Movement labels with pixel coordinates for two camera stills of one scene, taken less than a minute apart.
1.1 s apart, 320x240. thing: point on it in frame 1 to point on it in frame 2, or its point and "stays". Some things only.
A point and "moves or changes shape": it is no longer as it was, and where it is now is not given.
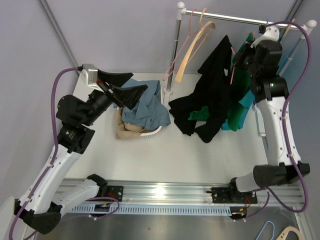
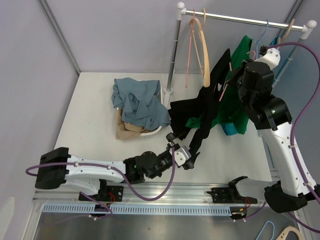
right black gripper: x=241 y=54 to x=233 y=79
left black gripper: x=128 y=97 to x=189 y=163
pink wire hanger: x=234 y=53 to x=231 y=69
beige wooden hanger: x=287 y=30 stays
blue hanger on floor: x=274 y=229 stays
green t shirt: x=240 y=87 moves or changes shape
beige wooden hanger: x=203 y=28 to x=206 y=75
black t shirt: x=211 y=91 moves or changes shape
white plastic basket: x=150 y=133 stays
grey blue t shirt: x=149 y=112 stays
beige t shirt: x=126 y=131 stays
